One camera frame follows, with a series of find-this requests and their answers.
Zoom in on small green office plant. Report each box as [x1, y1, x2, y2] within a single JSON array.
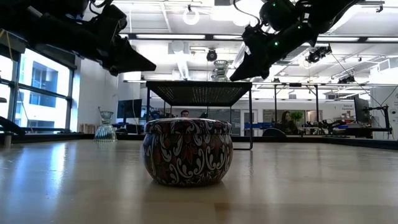
[[290, 111, 305, 123]]

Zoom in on black ceiling camera rig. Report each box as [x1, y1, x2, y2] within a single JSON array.
[[305, 45, 333, 65]]

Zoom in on black bar with light strips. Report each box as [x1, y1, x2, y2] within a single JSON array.
[[119, 32, 398, 44]]

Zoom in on clear ribbed glass candlestick holder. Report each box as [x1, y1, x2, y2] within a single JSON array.
[[211, 60, 231, 83], [93, 111, 118, 143]]

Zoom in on black computer monitor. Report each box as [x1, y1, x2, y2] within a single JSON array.
[[116, 98, 143, 119], [354, 96, 370, 124]]

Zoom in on black perforated metal rack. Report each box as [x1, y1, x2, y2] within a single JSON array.
[[145, 80, 253, 151]]

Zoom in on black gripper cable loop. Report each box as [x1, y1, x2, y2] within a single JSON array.
[[233, 0, 262, 29]]

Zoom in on black office desk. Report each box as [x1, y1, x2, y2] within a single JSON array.
[[332, 105, 393, 140]]

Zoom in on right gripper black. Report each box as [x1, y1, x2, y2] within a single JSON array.
[[229, 23, 318, 82]]

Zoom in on white ring light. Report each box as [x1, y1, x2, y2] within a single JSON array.
[[182, 6, 200, 26]]

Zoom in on dark swirl-patterned candle tin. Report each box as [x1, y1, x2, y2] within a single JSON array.
[[142, 117, 234, 187]]

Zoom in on black table frame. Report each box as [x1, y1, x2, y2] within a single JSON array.
[[0, 132, 398, 151]]

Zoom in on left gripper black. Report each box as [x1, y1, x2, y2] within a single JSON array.
[[83, 6, 157, 77]]

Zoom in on large window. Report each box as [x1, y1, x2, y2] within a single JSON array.
[[0, 48, 75, 133]]

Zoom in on wooden blocks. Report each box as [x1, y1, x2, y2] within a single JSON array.
[[79, 123, 100, 134]]

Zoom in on black office chair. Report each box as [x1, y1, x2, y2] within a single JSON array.
[[262, 127, 287, 138]]

